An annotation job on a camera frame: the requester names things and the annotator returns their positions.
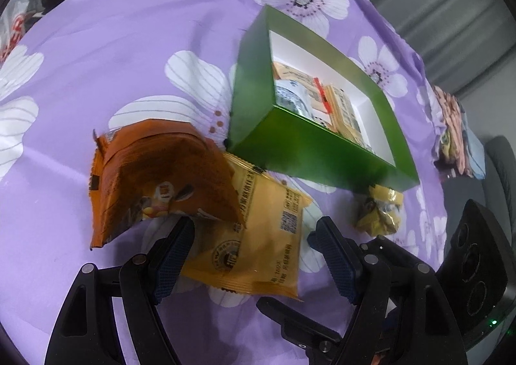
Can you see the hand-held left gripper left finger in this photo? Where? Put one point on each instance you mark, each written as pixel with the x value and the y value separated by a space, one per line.
pixel 173 264

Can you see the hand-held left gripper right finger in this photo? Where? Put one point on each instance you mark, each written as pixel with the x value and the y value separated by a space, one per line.
pixel 338 264

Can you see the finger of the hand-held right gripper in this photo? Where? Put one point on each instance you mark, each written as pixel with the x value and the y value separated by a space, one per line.
pixel 397 254
pixel 298 320

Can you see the yellow beige snack packet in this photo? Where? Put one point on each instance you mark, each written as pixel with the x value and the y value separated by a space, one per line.
pixel 258 224

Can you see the green cardboard box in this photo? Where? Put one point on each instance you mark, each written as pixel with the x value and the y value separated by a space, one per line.
pixel 306 151

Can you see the large clear cracker packet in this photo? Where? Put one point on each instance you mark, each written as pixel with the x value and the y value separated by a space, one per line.
pixel 344 111

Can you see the clear red-edged snack packet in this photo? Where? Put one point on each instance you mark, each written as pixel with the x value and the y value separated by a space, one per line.
pixel 322 103

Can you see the grey white snack packet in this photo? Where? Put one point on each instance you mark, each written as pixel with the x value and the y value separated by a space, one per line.
pixel 290 97

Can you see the crumpled yellow snack packet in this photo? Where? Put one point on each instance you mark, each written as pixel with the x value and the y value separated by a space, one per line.
pixel 377 216

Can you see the grey sofa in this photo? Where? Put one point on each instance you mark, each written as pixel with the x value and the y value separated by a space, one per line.
pixel 500 171

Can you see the orange snack packet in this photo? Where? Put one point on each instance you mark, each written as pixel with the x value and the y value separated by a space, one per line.
pixel 161 163

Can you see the stack of folded cloths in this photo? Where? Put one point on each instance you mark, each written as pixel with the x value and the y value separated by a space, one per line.
pixel 455 131

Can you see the purple floral tablecloth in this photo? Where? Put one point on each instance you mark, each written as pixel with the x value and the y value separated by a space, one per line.
pixel 100 46

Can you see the white plastic bag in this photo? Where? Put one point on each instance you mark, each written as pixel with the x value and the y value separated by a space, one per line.
pixel 16 26

